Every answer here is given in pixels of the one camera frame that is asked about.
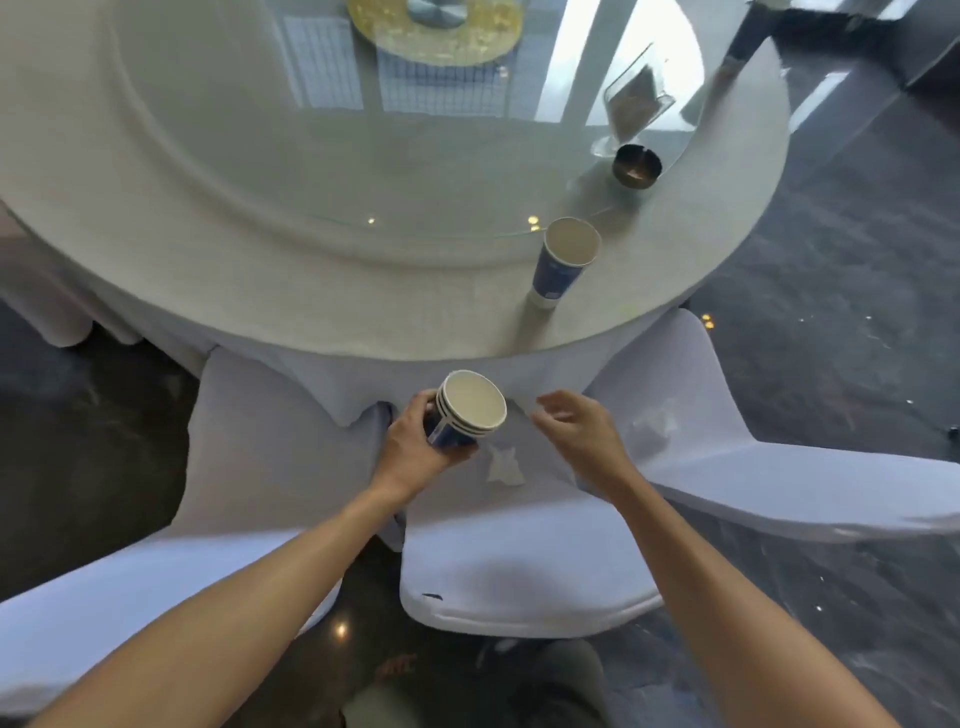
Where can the dark metal ashtray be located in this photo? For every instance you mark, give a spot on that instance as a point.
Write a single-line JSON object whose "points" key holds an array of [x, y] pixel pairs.
{"points": [[637, 166]]}

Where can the white covered chair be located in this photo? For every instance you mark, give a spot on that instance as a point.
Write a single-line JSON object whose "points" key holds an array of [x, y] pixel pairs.
{"points": [[517, 570], [750, 472], [45, 285], [225, 487]]}

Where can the person's right forearm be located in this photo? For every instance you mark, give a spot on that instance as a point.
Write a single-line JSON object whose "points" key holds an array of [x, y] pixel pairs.
{"points": [[720, 615]]}

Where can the person's left forearm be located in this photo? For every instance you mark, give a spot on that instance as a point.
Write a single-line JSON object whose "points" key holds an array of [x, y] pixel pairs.
{"points": [[225, 622]]}

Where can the dark chair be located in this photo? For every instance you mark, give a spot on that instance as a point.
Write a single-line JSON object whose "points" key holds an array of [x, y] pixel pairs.
{"points": [[750, 34]]}

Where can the person's right hand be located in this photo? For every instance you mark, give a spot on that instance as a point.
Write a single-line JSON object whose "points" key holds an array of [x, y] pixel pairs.
{"points": [[592, 442]]}

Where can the nested blue paper cups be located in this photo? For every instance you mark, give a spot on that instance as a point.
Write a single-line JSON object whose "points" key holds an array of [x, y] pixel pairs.
{"points": [[469, 412]]}

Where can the silver round dish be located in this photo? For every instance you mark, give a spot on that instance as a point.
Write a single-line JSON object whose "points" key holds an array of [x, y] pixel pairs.
{"points": [[437, 11]]}

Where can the white tablecloth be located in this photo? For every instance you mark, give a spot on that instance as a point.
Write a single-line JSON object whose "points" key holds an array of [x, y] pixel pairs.
{"points": [[225, 285]]}

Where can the round glass turntable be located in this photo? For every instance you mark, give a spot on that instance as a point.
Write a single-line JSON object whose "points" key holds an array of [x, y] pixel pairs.
{"points": [[360, 142]]}

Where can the gold round disc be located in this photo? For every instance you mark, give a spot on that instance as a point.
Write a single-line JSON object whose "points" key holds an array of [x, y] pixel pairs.
{"points": [[480, 34]]}

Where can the person's left thumb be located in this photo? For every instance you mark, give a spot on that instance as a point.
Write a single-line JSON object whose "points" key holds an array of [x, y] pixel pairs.
{"points": [[420, 409]]}

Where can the person's left hand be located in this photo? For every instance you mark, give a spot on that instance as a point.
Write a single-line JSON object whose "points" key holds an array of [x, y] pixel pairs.
{"points": [[401, 457]]}

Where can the clear acrylic sign holder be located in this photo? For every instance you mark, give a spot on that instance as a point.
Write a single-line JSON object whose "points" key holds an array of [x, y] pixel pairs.
{"points": [[634, 101]]}

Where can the blue paper cup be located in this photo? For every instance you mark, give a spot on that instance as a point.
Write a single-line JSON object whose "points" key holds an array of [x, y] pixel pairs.
{"points": [[559, 270]]}

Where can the person's right thumb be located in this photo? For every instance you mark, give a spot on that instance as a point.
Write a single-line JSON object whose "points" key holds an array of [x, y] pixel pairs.
{"points": [[549, 424]]}

